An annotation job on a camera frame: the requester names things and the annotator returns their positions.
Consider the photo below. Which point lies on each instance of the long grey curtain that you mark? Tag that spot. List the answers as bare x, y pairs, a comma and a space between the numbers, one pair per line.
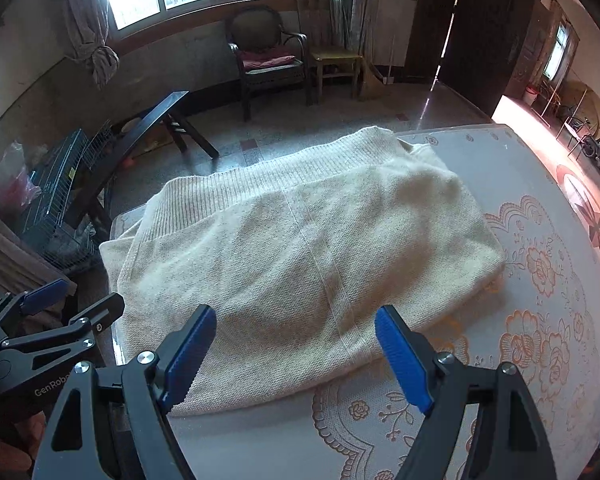
352, 5

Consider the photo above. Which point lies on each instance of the red seat cushion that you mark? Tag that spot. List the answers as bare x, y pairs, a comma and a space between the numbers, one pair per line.
270, 61

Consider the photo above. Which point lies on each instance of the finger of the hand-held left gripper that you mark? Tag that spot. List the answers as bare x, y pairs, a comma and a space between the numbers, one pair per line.
42, 294
97, 315

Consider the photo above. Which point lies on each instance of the floral plastic tablecloth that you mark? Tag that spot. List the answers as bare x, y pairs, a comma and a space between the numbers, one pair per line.
530, 320

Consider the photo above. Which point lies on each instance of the rattan chair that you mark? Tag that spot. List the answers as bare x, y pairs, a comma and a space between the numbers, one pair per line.
550, 97

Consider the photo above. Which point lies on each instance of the tied grey curtain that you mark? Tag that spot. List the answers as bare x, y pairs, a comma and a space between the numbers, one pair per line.
87, 25

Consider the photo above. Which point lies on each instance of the dark wooden double door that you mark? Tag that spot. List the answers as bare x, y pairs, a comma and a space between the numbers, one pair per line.
485, 30

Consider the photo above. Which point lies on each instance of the dark wooden bench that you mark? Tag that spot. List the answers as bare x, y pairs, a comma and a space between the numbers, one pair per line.
150, 117

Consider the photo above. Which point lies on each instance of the round wooden tabletop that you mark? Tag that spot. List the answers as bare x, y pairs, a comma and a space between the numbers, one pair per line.
587, 97

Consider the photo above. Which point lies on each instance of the dark oval-back armchair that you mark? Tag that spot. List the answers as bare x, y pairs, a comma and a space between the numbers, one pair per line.
267, 77

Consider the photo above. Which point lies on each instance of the patterned brown curtain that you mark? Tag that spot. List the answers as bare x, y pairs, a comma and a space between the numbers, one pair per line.
573, 52

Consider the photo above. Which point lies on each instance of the tall wooden chair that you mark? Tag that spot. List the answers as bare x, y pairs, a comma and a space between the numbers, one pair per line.
330, 52

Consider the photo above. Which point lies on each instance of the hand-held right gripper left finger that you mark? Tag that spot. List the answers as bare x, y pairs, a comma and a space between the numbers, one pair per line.
190, 360

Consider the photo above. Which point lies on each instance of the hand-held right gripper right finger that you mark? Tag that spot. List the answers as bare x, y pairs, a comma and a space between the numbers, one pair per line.
402, 362

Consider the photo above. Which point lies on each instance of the narrow window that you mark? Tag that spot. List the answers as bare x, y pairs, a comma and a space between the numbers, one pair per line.
559, 50

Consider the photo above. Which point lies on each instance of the dark bicycle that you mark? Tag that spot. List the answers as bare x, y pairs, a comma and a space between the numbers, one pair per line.
597, 152

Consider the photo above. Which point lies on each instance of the metal frame chair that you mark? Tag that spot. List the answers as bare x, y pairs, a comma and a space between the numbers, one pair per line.
575, 130

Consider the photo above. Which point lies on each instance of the translucent plastic bag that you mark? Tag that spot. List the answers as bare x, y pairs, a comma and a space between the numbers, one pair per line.
15, 180

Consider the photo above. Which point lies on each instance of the brown cloth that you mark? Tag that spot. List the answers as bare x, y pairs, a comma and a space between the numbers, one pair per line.
10, 255

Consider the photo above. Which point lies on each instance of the cream knit sweater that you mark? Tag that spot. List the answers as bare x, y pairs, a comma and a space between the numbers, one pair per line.
305, 240

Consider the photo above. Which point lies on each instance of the straw broom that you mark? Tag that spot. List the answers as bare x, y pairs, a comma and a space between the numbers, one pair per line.
371, 85

